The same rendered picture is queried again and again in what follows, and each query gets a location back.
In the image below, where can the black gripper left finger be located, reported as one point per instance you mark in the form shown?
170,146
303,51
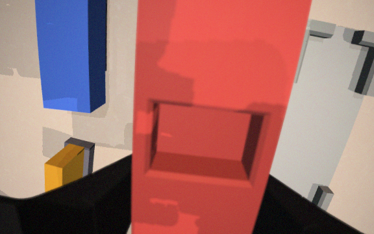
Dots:
98,203

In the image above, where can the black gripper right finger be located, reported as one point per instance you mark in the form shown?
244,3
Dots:
284,211

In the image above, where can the white flat cradle plate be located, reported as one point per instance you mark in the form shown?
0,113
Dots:
334,72

